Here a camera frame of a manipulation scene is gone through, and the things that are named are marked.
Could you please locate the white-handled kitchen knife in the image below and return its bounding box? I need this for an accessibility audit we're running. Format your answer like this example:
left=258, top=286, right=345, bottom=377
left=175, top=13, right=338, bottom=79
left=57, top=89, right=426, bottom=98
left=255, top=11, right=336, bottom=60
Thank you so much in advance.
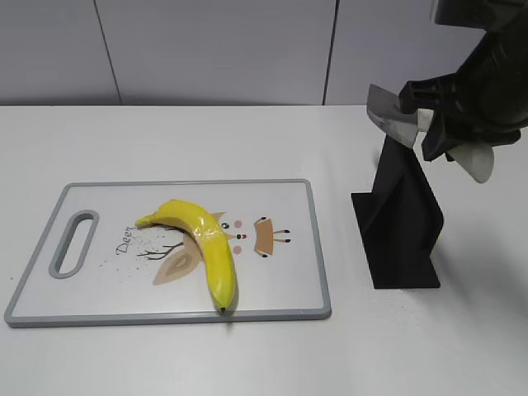
left=366, top=84, right=494, bottom=183

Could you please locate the white grey-rimmed cutting board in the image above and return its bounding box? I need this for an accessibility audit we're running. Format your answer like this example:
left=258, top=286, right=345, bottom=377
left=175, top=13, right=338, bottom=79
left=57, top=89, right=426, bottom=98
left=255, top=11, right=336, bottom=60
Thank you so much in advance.
left=4, top=178, right=332, bottom=328

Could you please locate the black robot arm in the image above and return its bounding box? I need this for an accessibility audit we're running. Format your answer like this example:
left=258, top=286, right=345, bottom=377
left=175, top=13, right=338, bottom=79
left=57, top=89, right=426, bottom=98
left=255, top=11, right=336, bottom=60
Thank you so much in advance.
left=398, top=1, right=527, bottom=161

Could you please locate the yellow plastic banana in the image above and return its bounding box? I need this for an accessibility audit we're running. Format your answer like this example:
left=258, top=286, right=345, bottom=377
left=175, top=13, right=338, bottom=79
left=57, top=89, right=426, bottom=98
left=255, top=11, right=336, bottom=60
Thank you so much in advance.
left=134, top=200, right=237, bottom=313

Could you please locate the black knife stand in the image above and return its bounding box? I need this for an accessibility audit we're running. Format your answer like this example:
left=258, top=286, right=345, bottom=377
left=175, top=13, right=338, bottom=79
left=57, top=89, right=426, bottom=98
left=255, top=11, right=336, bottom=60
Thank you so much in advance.
left=351, top=137, right=444, bottom=290

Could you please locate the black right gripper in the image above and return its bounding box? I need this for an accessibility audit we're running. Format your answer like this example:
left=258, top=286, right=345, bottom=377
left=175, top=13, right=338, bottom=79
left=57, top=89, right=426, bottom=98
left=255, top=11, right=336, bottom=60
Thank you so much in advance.
left=398, top=31, right=527, bottom=162

